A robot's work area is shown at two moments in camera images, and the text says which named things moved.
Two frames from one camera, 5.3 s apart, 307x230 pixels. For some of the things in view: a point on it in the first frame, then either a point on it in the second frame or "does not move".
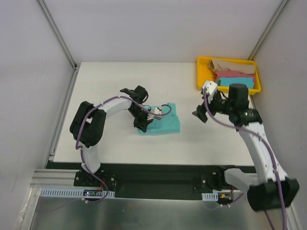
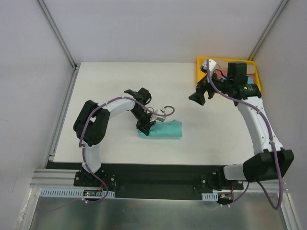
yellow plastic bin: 205,74 does not move
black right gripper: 205,110 → 204,86
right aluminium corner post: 277,14 does not move
